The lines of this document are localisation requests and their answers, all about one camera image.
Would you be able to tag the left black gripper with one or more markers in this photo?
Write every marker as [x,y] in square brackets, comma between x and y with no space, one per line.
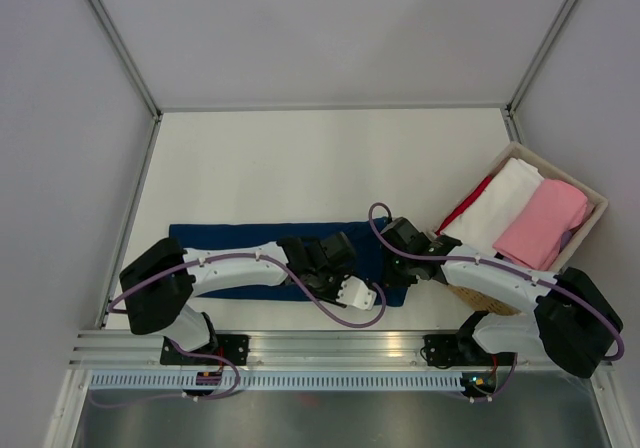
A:
[341,271]

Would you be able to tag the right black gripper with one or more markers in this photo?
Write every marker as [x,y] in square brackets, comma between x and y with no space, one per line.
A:
[393,279]

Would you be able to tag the blue t shirt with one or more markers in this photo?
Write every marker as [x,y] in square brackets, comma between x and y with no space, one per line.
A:
[370,264]

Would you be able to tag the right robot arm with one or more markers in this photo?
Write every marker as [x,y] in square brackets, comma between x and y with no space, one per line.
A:
[562,317]

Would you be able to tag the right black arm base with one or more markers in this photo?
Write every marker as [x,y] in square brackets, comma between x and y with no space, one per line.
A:
[447,350]

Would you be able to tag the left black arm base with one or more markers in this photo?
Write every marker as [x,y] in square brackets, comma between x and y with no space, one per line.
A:
[233,347]

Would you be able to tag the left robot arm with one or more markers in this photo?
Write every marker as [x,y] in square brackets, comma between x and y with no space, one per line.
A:
[161,281]

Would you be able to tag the red rolled t shirt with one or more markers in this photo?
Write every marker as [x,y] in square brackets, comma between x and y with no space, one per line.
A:
[464,204]

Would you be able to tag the white rolled t shirt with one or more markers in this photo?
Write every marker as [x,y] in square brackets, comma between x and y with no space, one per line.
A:
[497,207]

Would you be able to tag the pink rolled t shirt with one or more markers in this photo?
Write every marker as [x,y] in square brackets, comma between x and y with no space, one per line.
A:
[533,239]

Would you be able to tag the purple rolled t shirt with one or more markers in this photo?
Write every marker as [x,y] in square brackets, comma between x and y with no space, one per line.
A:
[565,239]

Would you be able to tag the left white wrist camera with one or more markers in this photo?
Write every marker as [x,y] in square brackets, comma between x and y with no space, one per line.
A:
[354,292]

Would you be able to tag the aluminium frame rail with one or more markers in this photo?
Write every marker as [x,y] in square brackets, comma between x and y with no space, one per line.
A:
[265,350]

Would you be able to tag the white slotted cable duct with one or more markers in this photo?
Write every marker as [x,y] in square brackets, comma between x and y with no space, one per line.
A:
[278,381]

